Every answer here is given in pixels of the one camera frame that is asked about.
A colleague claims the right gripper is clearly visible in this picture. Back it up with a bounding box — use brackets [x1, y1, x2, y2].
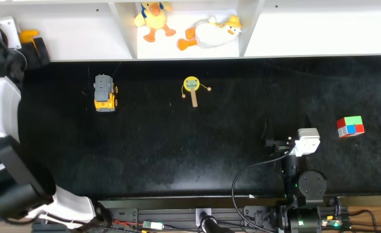
[261, 113, 313, 155]

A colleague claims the many-coloured puzzle cube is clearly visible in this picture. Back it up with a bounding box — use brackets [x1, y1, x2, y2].
[336, 115, 365, 139]

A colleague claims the yellow rattle drum toy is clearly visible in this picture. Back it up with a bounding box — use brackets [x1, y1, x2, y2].
[181, 76, 212, 108]

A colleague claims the grey and yellow toy truck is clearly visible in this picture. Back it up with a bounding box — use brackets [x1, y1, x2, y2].
[93, 74, 119, 113]

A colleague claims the yellow rubber duck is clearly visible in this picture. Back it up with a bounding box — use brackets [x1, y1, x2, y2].
[17, 29, 40, 49]

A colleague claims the white plush duck with hat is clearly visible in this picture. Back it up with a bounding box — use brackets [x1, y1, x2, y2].
[176, 14, 243, 51]

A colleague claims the yellow plush duck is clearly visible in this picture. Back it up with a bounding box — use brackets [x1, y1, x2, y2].
[133, 1, 177, 43]

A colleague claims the white shelf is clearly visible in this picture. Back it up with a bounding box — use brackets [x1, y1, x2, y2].
[0, 0, 381, 63]

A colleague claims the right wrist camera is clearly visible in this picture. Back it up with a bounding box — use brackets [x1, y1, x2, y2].
[289, 128, 321, 158]

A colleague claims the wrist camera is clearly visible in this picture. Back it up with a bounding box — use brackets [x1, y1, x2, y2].
[289, 128, 321, 158]
[0, 16, 22, 50]

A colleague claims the mounting rail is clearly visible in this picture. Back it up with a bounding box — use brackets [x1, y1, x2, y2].
[95, 206, 378, 233]

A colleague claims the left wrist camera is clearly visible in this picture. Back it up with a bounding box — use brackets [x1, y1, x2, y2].
[0, 16, 22, 50]

